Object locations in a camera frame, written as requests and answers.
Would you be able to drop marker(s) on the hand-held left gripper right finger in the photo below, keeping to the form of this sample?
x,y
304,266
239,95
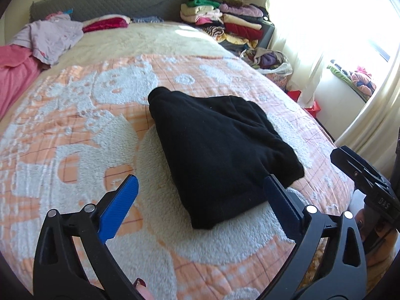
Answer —
x,y
281,209

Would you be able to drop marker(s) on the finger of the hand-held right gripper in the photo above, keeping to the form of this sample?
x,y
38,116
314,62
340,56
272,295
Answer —
x,y
373,170
348,165

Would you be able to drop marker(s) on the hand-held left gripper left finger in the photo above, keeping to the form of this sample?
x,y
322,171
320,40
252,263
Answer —
x,y
120,209

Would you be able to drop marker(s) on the black sweater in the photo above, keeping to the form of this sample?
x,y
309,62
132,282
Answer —
x,y
212,150

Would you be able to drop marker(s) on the white bag of clothes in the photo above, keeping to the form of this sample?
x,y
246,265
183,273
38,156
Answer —
x,y
272,61

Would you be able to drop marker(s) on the pile of folded clothes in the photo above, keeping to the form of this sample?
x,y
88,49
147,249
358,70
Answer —
x,y
243,22

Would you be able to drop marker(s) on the person's right hand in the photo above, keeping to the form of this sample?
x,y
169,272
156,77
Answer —
x,y
382,245

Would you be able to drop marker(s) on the person's left hand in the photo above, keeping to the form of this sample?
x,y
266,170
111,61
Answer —
x,y
143,292

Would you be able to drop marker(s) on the cream curtain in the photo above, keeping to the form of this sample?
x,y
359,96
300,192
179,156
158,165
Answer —
x,y
368,122

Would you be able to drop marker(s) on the orange pink cloth bundle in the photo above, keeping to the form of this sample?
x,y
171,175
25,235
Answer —
x,y
362,81

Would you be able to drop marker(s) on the orange white patterned blanket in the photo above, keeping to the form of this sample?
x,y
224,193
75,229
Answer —
x,y
78,125

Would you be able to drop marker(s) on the green cloth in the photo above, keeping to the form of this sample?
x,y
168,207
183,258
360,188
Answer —
x,y
337,72

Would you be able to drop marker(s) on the floral pillow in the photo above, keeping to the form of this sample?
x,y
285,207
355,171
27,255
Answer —
x,y
281,79

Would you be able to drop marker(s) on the dark nightstand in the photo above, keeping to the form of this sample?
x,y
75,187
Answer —
x,y
267,34

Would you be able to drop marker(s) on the pink quilt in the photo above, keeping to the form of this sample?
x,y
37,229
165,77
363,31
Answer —
x,y
15,75

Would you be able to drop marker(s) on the lilac garment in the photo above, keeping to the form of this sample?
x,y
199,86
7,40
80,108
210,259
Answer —
x,y
50,37

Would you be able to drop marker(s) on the red cushion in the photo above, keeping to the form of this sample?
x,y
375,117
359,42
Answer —
x,y
106,23

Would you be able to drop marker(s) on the blue patterned cloth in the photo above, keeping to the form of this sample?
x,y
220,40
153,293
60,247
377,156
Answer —
x,y
147,19

